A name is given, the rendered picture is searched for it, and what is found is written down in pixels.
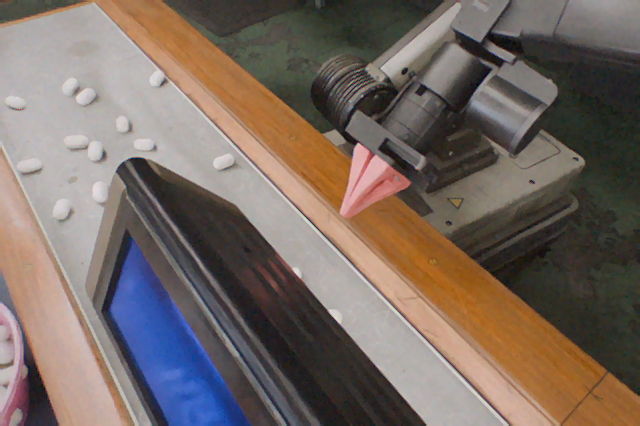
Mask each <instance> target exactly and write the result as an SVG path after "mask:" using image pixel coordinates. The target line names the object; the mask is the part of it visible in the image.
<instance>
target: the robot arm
mask: <svg viewBox="0 0 640 426"><path fill-rule="evenodd" d="M450 26H451V28H452V29H453V31H454V33H455V34H456V35H457V37H458V38H459V39H460V41H461V42H462V43H463V44H464V46H463V45H461V44H460V43H458V44H456V43H455V42H453V41H451V42H444V43H443V44H442V46H441V47H440V48H439V50H438V51H437V52H436V53H435V55H434V56H433V57H432V59H431V60H430V61H429V63H428V64H427V65H426V67H425V68H424V69H423V71H422V72H421V73H420V74H419V77H418V78H417V79H416V81H415V82H414V83H413V85H412V86H411V87H410V89H409V90H408V91H407V92H406V94H405V95H404V96H403V98H402V99H401V100H400V102H399V103H397V104H396V106H395V107H394V108H393V109H392V111H391V112H390V113H389V115H388V116H387V117H386V119H385V120H384V121H383V123H382V124H381V125H379V124H378V123H377V122H375V121H374V120H372V119H371V118H370V117H368V116H367V115H365V114H364V113H363V112H361V111H360V110H357V111H356V112H355V114H354V115H353V116H352V118H351V122H350V123H349V124H348V126H347V127H346V128H345V131H346V132H347V133H349V134H350V135H351V136H353V137H354V138H355V139H356V140H358V141H359V142H360V143H362V144H363V145H364V146H366V147H367V149H366V148H365V147H363V146H362V145H361V144H359V143H358V144H357V146H356V147H355V150H354V156H353V162H352V168H351V174H350V180H349V186H348V189H347V192H346V195H345V198H344V202H343V205H342V209H341V212H340V214H341V215H342V216H343V217H345V218H347V219H350V218H352V217H353V216H355V215H357V214H358V213H360V212H361V211H363V210H364V209H366V208H367V206H369V205H370V204H372V203H373V202H375V201H377V200H380V199H382V198H384V197H386V196H388V195H390V194H393V193H395V192H397V191H399V190H401V189H404V188H407V187H408V186H409V185H410V184H411V182H410V181H409V180H408V179H410V180H411V181H412V182H414V183H415V184H416V185H417V186H419V187H420V188H421V189H423V190H424V191H425V192H427V193H429V192H430V191H431V190H432V189H433V187H434V186H435V185H436V186H438V185H439V183H440V182H441V181H442V180H443V179H444V177H445V176H444V175H443V174H442V173H441V172H440V171H439V170H438V169H437V168H436V167H435V166H434V165H433V164H432V163H431V162H430V161H429V160H428V159H426V158H425V157H426V155H427V154H428V153H429V151H430V150H431V149H432V148H433V146H434V145H435V144H436V143H437V141H438V140H439V139H440V138H441V135H442V134H443V133H444V132H445V130H446V129H447V128H448V127H449V125H450V124H451V122H452V121H453V120H454V118H455V115H456V116H457V115H459V114H460V113H461V112H462V110H463V109H464V108H465V106H466V105H467V104H468V105H467V109H466V112H467V114H466V117H465V123H466V124H467V125H469V126H470V127H472V128H473V129H475V130H476V131H478V132H480V133H481V134H483V135H484V136H486V137H487V138H489V139H490V140H492V141H493V142H495V143H496V145H498V146H499V147H501V148H502V149H504V150H505V151H507V152H508V153H510V154H511V155H514V156H517V155H519V154H520V153H521V152H522V151H523V150H524V149H526V146H527V145H528V144H529V143H530V142H531V141H532V140H533V139H534V138H535V136H536V135H537V134H538V133H539V131H540V130H541V129H542V127H543V126H544V124H545V123H546V122H547V120H548V118H549V117H550V115H552V113H553V112H554V111H555V110H556V108H557V107H558V106H559V104H560V96H559V92H558V88H557V86H556V84H554V83H553V82H552V80H551V79H550V80H549V79H547V78H546V77H543V76H542V75H540V74H539V73H537V72H536V71H535V70H533V69H532V68H530V67H529V66H527V65H526V64H524V61H520V60H519V59H518V58H517V57H521V58H526V59H527V58H528V56H533V57H538V58H543V59H548V60H553V61H560V62H580V63H585V64H591V65H596V66H601V67H606V68H610V67H612V69H613V68H617V69H622V70H627V71H631V72H636V73H640V0H461V9H460V10H459V12H458V13H457V15H456V16H455V18H454V19H453V21H452V22H451V24H450ZM386 154H387V155H388V156H389V157H390V158H392V159H393V160H394V161H392V160H391V159H390V158H388V157H387V156H386ZM406 177H407V178H408V179H407V178H406Z"/></svg>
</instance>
